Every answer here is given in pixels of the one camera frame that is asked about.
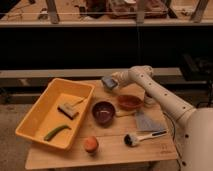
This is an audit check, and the wooden scrub brush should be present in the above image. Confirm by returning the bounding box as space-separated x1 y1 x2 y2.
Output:
57 99 83 120

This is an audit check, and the orange bowl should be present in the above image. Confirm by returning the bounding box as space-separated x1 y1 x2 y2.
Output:
117 95 143 111

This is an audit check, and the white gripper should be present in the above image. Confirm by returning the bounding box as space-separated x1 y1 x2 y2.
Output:
112 70 132 88

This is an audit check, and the orange cup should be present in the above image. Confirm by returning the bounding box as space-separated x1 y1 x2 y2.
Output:
83 136 99 153

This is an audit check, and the grey blue cloth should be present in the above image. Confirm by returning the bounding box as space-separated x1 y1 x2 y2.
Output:
134 111 165 132

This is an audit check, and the black cable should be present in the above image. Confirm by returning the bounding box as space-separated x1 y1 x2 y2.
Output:
163 111 183 171

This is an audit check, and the yellow plastic bin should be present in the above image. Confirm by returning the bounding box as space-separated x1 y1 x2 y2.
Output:
15 78 94 150

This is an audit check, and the dark maroon bowl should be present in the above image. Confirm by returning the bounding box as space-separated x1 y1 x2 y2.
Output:
92 101 115 126

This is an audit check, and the yellow handled utensil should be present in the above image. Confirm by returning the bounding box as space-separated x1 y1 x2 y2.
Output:
115 110 136 117

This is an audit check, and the wooden table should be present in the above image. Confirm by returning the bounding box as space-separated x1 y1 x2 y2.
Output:
25 77 179 171

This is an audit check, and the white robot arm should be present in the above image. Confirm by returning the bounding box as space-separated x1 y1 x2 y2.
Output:
112 66 213 171

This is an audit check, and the blue sponge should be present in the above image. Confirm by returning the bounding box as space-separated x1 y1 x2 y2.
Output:
101 76 118 90

